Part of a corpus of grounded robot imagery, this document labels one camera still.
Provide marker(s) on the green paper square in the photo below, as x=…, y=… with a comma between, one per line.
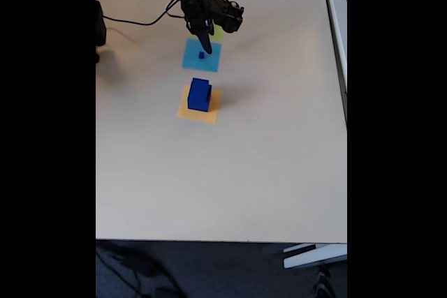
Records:
x=218, y=34

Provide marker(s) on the light blue paper square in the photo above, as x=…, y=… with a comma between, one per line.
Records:
x=192, y=62

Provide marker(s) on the orange paper square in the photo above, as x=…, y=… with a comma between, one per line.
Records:
x=195, y=116

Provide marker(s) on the large blue cube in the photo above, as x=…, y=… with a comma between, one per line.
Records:
x=197, y=104

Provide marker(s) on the black stand leg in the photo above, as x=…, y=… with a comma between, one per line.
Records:
x=323, y=284

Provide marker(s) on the black camera box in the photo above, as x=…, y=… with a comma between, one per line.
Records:
x=228, y=15

